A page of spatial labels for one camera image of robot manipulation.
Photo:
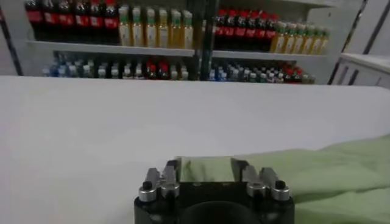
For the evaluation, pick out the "glass beverage display cabinet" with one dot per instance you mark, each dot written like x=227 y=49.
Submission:
x=323 y=68
x=33 y=64

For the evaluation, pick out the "small red cap cola bottle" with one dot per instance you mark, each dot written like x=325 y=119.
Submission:
x=289 y=75
x=163 y=70
x=151 y=70
x=298 y=76

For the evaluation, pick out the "small yellow drink bottle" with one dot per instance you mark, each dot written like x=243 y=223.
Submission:
x=312 y=79
x=184 y=73
x=174 y=73
x=305 y=78

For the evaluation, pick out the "small blue water bottle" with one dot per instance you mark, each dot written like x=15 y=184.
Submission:
x=221 y=74
x=58 y=70
x=212 y=74

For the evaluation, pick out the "small white side table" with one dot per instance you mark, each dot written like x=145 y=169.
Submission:
x=365 y=61

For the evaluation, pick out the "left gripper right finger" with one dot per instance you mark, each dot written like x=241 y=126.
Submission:
x=262 y=182

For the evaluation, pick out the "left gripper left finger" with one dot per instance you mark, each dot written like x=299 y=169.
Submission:
x=164 y=182

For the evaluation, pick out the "small clear green water bottle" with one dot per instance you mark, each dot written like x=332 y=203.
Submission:
x=72 y=70
x=86 y=70
x=233 y=74

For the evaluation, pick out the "yellow tea drink bottle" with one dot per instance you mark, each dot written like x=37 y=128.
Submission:
x=163 y=32
x=289 y=41
x=150 y=32
x=187 y=33
x=308 y=42
x=299 y=41
x=278 y=39
x=175 y=33
x=137 y=30
x=124 y=30

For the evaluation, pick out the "small white cap dark bottle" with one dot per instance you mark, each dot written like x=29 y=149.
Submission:
x=279 y=77
x=101 y=72
x=127 y=72
x=270 y=77
x=253 y=76
x=262 y=76
x=114 y=72
x=138 y=72

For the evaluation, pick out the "light green polo shirt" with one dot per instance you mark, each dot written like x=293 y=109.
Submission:
x=335 y=170

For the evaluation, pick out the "white cabinet shelf board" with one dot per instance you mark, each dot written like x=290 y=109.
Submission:
x=268 y=55
x=304 y=3
x=106 y=48

